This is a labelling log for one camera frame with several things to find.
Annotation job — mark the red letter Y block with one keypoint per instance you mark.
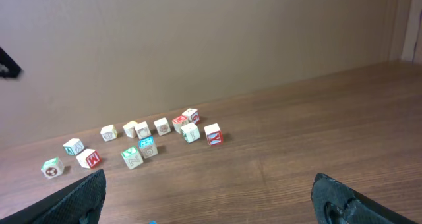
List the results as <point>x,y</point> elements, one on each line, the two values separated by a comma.
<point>213,134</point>

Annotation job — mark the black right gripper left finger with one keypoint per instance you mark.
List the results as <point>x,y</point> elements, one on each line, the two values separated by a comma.
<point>80,202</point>

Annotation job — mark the red side picture block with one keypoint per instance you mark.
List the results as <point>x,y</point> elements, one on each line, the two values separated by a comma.
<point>142,130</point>

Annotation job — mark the blue top wooden block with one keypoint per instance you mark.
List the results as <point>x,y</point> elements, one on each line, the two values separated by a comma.
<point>148,147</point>

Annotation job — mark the yellow top wooden block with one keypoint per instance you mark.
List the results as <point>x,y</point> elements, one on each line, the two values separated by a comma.
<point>129,129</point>

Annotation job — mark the red letter M block left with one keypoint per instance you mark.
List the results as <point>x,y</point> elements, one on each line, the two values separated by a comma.
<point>88,158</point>

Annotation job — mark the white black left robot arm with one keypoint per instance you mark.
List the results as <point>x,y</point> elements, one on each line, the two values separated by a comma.
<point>9,68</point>

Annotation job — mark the green ball picture block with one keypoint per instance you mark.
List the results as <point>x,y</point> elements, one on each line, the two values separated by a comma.
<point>53,168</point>

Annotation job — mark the red top M block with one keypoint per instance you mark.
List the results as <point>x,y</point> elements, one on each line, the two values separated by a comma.
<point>180,121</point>

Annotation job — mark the green letter I block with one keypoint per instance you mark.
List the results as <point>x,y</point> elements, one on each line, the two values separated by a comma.
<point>190,132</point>

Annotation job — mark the red number block far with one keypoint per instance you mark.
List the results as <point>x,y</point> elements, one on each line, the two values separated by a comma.
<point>192,115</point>

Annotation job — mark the green letter A block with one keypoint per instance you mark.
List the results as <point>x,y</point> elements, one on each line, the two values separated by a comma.
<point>74,146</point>

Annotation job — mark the green letter Z block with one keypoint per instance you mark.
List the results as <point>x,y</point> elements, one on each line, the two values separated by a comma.
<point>132,157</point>

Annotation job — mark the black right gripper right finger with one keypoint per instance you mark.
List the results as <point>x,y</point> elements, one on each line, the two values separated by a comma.
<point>336,203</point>

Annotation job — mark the red edge picture block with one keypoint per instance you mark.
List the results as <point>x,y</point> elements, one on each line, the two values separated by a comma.
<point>162,126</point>

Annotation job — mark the plain wooden block left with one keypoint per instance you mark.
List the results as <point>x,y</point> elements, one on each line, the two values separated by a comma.
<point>109,133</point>

